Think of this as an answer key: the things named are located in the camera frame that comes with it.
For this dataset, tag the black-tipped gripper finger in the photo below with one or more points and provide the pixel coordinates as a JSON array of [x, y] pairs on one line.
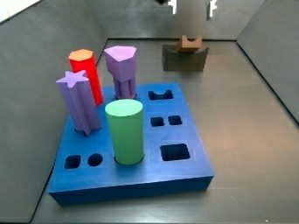
[[172, 3]]

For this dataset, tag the blue shape-sorter base block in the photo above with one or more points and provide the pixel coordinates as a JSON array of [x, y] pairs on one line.
[[174, 166]]

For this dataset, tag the green cylinder peg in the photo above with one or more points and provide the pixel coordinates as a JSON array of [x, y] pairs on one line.
[[124, 119]]

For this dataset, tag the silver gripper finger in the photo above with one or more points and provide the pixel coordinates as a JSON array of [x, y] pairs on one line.
[[212, 7]]

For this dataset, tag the black curved fixture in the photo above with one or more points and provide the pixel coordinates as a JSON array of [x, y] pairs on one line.
[[182, 61]]

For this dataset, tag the brown arch object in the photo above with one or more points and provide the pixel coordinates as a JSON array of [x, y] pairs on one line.
[[188, 46]]

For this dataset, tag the red hexagonal peg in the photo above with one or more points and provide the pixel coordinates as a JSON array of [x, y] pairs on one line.
[[81, 60]]

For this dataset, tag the purple pentagon peg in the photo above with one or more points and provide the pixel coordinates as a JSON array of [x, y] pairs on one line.
[[120, 58]]

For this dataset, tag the purple star peg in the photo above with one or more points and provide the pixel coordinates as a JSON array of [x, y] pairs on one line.
[[76, 94]]

